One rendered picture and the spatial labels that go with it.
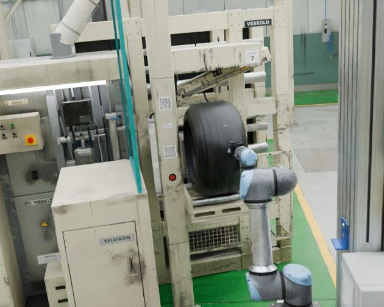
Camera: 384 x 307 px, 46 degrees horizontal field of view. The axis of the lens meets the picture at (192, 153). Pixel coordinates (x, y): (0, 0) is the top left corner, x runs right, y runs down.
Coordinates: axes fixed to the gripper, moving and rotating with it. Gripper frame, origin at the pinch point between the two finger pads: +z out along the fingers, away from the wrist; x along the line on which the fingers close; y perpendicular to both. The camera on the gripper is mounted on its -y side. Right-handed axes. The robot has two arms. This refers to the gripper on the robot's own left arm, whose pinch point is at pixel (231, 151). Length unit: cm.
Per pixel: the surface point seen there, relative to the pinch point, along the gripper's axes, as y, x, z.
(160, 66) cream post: 50, 32, 16
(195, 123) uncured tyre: 16.1, 16.4, 12.1
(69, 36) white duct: 73, 81, 42
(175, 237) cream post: -55, 34, 27
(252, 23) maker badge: 73, -42, 71
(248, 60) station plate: 48, -27, 42
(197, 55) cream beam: 55, 6, 41
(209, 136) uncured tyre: 9.1, 10.9, 3.4
